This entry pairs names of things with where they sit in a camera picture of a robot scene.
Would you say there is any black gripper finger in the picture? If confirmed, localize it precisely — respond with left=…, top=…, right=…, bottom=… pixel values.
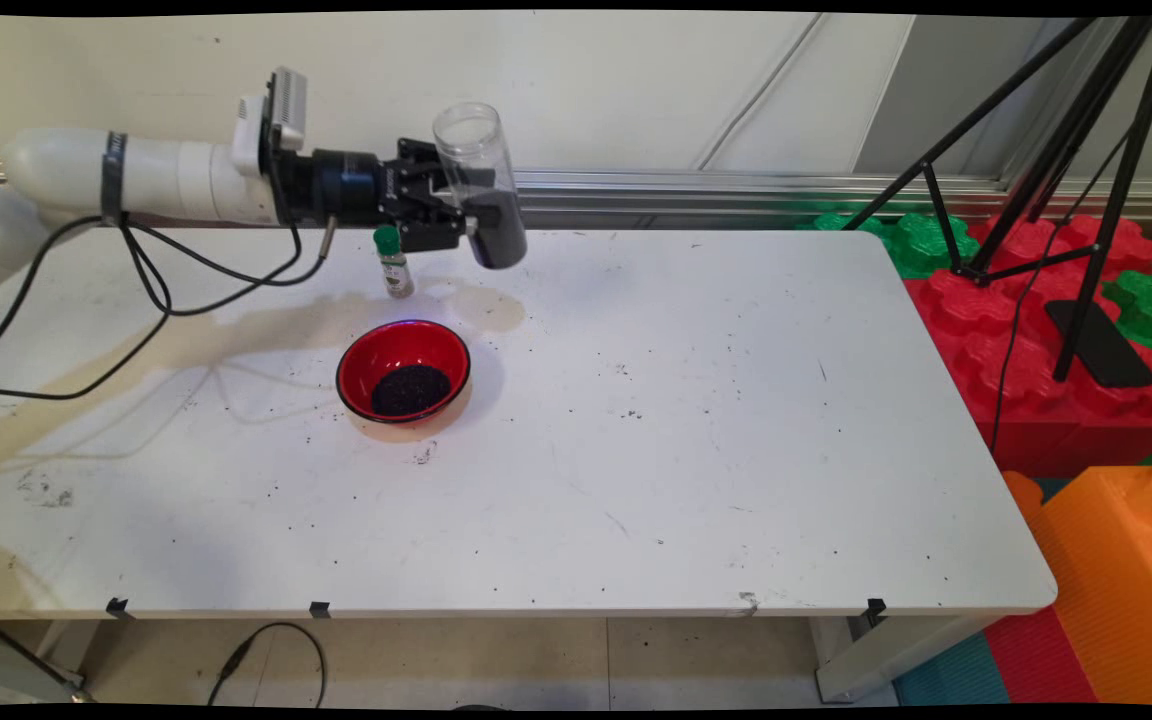
left=400, top=199, right=483, bottom=254
left=397, top=138, right=464, bottom=197

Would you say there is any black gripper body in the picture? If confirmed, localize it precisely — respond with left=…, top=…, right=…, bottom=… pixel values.
left=310, top=148, right=419, bottom=228

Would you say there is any clear plastic jar with seeds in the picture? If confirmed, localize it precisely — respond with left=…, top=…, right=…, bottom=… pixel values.
left=432, top=101, right=530, bottom=272

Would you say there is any small spice bottle green cap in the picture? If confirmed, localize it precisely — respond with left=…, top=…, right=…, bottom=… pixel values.
left=373, top=226, right=417, bottom=299

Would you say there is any red bowl with black rim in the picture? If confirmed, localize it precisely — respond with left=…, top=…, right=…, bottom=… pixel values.
left=336, top=319, right=474, bottom=431

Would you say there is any black seeds pile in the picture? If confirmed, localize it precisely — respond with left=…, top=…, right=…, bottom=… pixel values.
left=372, top=364, right=454, bottom=419

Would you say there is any green foam block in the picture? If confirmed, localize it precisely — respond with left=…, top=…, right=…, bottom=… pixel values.
left=1100, top=270, right=1152, bottom=413
left=798, top=209, right=983, bottom=282

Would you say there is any white table leg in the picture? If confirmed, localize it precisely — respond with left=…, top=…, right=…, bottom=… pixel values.
left=36, top=620, right=102, bottom=666
left=813, top=611, right=999, bottom=705

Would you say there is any red foam block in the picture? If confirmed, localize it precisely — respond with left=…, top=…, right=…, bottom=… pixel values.
left=901, top=214, right=1152, bottom=480

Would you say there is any black flat plate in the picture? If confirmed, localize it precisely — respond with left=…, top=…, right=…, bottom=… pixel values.
left=1043, top=299, right=1152, bottom=391

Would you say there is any teal floor mat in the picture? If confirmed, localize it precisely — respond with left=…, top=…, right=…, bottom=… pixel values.
left=891, top=630, right=1013, bottom=707

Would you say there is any black tripod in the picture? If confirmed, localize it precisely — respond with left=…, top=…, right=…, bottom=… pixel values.
left=841, top=14, right=1152, bottom=386

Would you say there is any red floor mat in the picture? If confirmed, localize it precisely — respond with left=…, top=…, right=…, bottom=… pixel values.
left=980, top=604, right=1099, bottom=707

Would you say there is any orange foam block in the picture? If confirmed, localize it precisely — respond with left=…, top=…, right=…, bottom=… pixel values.
left=1000, top=461, right=1152, bottom=707

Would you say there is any black cable with metal plug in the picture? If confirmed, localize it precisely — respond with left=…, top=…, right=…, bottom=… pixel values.
left=124, top=214, right=340, bottom=290

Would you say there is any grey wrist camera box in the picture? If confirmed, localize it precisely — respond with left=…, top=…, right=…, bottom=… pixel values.
left=230, top=66, right=310, bottom=183

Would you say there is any black camera cable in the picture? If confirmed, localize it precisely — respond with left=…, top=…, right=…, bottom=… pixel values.
left=119, top=222, right=304, bottom=318

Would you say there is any black strap on arm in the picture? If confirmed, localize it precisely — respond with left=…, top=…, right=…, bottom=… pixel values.
left=100, top=129, right=130, bottom=227

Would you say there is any aluminium rail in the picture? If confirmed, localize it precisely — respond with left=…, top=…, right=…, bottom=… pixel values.
left=0, top=160, right=1152, bottom=230

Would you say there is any long black robot cable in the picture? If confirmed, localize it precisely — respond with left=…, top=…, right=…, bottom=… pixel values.
left=0, top=212, right=173, bottom=402

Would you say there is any black cable with inline plug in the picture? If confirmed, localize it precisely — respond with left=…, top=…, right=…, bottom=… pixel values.
left=206, top=621, right=328, bottom=709

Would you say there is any thin black hanging cable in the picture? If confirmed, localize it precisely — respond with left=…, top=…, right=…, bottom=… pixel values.
left=988, top=45, right=1152, bottom=456

